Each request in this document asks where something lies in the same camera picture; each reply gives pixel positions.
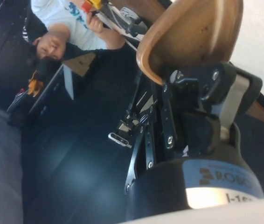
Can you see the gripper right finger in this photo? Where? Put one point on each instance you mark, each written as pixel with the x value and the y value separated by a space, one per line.
pixel 204 93

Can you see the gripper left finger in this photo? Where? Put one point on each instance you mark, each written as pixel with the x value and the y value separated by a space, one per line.
pixel 168 116

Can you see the cardboard piece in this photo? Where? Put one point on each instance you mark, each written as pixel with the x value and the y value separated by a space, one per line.
pixel 80 63

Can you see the black cabinet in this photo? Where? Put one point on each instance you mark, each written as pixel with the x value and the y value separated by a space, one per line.
pixel 48 93

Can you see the orange tool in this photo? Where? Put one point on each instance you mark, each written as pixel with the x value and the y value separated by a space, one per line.
pixel 36 84

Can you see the person in white shirt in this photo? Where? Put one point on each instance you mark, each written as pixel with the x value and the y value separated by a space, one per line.
pixel 59 18

